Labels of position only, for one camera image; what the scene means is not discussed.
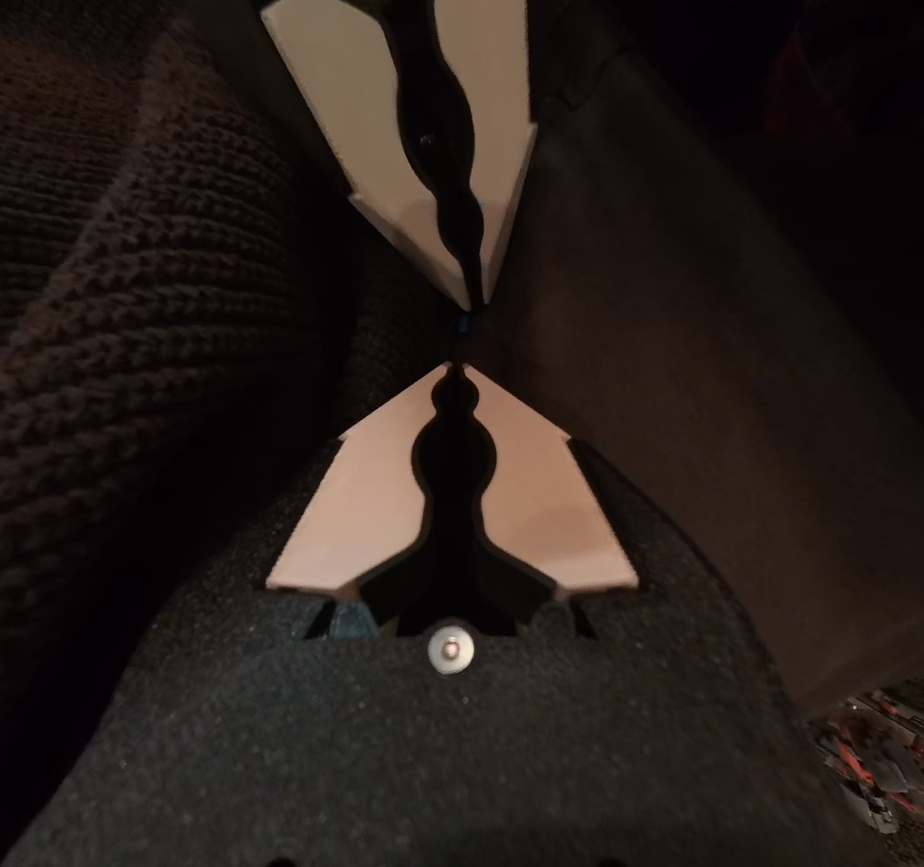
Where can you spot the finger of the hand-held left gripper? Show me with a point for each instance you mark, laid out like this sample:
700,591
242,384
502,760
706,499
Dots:
498,87
346,102

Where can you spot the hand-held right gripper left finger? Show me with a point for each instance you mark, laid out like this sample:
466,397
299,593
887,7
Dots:
354,513

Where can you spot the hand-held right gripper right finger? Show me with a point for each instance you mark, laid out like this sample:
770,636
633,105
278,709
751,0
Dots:
556,513

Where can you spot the blue plastic pin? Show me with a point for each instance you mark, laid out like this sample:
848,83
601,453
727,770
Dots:
463,326

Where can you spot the person's dark clothing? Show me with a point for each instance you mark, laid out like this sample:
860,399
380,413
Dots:
144,304

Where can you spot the pile of black red pieces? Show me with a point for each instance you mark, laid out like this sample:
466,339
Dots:
866,759

